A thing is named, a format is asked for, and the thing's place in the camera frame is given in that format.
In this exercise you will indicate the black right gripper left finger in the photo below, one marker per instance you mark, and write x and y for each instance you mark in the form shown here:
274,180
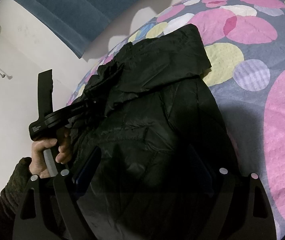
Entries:
47,210

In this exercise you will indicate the black puffer jacket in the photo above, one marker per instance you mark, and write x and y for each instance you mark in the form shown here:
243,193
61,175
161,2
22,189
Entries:
150,145

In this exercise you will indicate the colourful polka dot bedspread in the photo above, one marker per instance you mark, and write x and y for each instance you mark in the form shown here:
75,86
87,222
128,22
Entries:
245,43

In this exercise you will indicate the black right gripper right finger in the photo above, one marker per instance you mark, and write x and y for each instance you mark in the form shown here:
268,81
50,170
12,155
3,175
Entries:
244,210

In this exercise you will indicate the dark knit left sleeve forearm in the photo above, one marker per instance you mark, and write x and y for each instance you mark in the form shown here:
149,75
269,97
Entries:
11,195

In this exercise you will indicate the person's left hand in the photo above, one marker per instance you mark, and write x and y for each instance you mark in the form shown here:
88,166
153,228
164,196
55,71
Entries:
46,153

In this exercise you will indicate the blue curtain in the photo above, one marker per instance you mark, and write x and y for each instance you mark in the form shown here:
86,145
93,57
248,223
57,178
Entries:
76,22

